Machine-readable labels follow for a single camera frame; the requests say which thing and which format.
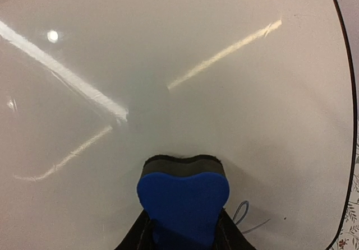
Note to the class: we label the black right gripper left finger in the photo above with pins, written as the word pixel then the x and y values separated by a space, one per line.
pixel 140 235

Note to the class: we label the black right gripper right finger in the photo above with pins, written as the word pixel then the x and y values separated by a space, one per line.
pixel 228 236

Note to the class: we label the blue whiteboard eraser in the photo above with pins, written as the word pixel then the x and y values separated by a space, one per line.
pixel 183 198

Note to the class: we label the white whiteboard black frame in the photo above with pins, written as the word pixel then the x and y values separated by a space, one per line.
pixel 90 89

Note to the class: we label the floral patterned table mat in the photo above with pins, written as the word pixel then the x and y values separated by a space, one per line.
pixel 348 236

